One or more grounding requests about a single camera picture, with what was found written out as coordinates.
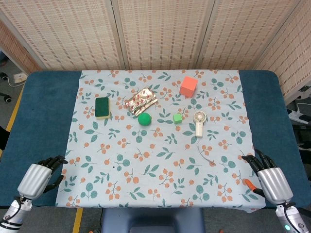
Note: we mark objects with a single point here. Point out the green yellow sponge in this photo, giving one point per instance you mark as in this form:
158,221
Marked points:
102,107

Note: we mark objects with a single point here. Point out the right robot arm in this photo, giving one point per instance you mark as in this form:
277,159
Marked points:
289,217

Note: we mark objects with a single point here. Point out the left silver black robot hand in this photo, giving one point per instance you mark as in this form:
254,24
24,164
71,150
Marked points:
36,178

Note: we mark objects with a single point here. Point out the blue table cover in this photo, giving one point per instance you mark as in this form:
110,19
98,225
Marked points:
36,116

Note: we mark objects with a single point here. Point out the small green cube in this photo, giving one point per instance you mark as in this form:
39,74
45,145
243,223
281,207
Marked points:
177,118

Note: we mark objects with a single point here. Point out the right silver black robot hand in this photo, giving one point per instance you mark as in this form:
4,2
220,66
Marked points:
274,182

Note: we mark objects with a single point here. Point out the woven folding screen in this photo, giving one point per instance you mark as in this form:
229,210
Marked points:
155,34

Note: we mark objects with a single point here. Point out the green ball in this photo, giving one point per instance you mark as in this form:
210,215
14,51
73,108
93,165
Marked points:
144,119

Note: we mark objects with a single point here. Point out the crumpled foil snack wrapper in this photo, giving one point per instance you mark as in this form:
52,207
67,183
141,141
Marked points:
141,101

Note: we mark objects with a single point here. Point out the orange cube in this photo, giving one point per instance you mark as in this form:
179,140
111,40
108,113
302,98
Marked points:
188,86

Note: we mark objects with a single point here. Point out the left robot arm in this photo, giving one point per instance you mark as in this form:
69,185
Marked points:
13,213

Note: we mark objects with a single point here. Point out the floral patterned tablecloth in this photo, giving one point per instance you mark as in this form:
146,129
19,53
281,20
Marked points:
158,155

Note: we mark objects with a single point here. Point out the black chair caster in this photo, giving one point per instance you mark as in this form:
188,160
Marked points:
7,98

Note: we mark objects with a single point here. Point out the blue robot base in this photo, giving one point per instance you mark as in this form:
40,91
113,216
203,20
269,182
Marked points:
152,220

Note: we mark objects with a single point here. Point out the white power strip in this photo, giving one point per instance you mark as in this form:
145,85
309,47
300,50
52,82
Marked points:
295,116

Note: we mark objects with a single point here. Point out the white handheld fan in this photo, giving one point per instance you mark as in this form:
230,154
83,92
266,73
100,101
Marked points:
199,122

